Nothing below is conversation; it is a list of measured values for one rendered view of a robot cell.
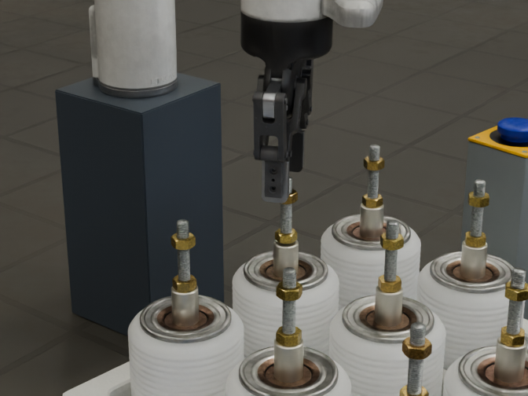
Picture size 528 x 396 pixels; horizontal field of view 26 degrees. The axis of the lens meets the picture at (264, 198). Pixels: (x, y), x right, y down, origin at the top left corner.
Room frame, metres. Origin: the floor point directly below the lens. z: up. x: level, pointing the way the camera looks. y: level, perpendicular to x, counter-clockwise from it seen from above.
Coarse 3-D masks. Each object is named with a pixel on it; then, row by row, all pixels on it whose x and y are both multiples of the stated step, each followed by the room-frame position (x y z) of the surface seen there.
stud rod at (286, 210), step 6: (282, 204) 0.91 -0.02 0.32; (288, 204) 0.90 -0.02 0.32; (282, 210) 0.91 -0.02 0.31; (288, 210) 0.91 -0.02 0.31; (282, 216) 0.91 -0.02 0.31; (288, 216) 0.91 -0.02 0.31; (282, 222) 0.91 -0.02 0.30; (288, 222) 0.91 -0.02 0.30; (282, 228) 0.91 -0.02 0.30; (288, 228) 0.91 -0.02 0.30
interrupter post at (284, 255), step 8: (296, 240) 0.91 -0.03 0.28; (280, 248) 0.90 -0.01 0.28; (288, 248) 0.90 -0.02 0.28; (296, 248) 0.90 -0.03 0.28; (280, 256) 0.90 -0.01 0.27; (288, 256) 0.90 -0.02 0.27; (296, 256) 0.90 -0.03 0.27; (280, 264) 0.90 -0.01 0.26; (288, 264) 0.90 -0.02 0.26; (296, 264) 0.90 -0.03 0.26; (280, 272) 0.90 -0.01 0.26; (296, 272) 0.90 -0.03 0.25
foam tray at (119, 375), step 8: (120, 368) 0.86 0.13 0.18; (128, 368) 0.86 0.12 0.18; (104, 376) 0.85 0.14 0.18; (112, 376) 0.85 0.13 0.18; (120, 376) 0.85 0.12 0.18; (128, 376) 0.85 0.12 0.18; (80, 384) 0.84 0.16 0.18; (88, 384) 0.84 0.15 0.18; (96, 384) 0.84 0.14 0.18; (104, 384) 0.84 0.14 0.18; (112, 384) 0.84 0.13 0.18; (120, 384) 0.84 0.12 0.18; (128, 384) 0.84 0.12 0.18; (64, 392) 0.83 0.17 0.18; (72, 392) 0.82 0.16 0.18; (80, 392) 0.82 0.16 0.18; (88, 392) 0.82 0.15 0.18; (96, 392) 0.82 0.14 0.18; (104, 392) 0.82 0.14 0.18; (112, 392) 0.83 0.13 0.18; (120, 392) 0.84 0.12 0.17; (128, 392) 0.84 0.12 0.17
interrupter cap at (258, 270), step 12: (264, 252) 0.94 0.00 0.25; (300, 252) 0.94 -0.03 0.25; (252, 264) 0.92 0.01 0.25; (264, 264) 0.92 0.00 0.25; (300, 264) 0.92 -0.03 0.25; (312, 264) 0.92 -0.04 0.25; (324, 264) 0.92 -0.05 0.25; (252, 276) 0.90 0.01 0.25; (264, 276) 0.90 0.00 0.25; (276, 276) 0.90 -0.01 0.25; (300, 276) 0.90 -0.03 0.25; (312, 276) 0.90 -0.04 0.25; (324, 276) 0.89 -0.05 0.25; (264, 288) 0.88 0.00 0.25; (276, 288) 0.87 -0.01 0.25
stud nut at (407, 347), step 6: (402, 342) 0.66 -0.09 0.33; (408, 342) 0.66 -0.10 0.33; (426, 342) 0.66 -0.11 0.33; (402, 348) 0.66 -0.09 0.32; (408, 348) 0.65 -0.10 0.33; (414, 348) 0.65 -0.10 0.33; (420, 348) 0.65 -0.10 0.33; (426, 348) 0.65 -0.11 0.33; (408, 354) 0.65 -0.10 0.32; (414, 354) 0.65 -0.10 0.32; (420, 354) 0.65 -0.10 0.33; (426, 354) 0.65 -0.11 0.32
